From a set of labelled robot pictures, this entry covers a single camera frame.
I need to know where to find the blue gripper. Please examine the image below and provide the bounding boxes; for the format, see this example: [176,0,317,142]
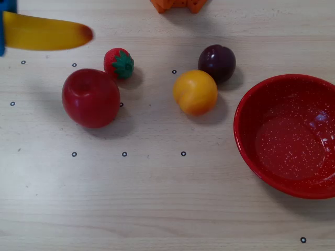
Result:
[0,0,18,57]

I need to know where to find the yellow plastic banana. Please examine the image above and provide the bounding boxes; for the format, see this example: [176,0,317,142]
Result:
[3,11,94,52]

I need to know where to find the orange robot arm base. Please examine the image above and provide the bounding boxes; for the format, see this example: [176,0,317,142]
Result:
[150,0,209,14]

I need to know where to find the red speckled enamel bowl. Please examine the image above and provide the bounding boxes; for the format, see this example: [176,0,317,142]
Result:
[233,74,335,200]

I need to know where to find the red plastic apple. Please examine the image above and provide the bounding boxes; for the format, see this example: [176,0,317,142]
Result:
[61,68,121,129]

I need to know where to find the red plastic strawberry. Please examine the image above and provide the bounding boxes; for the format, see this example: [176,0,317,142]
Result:
[103,48,135,81]

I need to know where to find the yellow orange plastic peach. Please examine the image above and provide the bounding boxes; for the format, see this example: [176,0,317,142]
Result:
[172,69,218,117]

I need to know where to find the dark purple plastic plum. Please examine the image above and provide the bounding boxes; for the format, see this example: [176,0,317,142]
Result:
[197,44,237,83]

